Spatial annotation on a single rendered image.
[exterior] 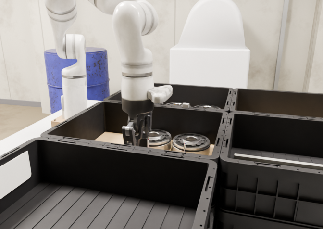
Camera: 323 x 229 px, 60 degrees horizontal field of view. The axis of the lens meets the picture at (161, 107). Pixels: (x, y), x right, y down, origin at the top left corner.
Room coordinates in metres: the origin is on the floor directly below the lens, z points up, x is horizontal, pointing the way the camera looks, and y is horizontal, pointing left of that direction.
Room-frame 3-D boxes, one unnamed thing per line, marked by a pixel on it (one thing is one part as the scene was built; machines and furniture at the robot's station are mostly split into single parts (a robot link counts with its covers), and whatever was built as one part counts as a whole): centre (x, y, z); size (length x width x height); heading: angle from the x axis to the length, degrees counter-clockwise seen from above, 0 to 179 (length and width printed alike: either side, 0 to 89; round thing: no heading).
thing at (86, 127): (0.66, 0.04, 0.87); 0.40 x 0.30 x 0.11; 73
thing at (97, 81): (2.76, 0.83, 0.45); 0.61 x 0.61 x 0.91
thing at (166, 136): (0.73, 0.02, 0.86); 0.10 x 0.10 x 0.01
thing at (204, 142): (0.70, -0.08, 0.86); 0.10 x 0.10 x 0.01
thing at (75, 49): (1.08, 0.34, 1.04); 0.09 x 0.09 x 0.17; 11
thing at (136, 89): (0.62, 0.04, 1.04); 0.11 x 0.09 x 0.06; 73
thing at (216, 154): (0.66, 0.04, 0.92); 0.40 x 0.30 x 0.02; 73
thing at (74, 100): (1.08, 0.35, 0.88); 0.09 x 0.09 x 0.17; 80
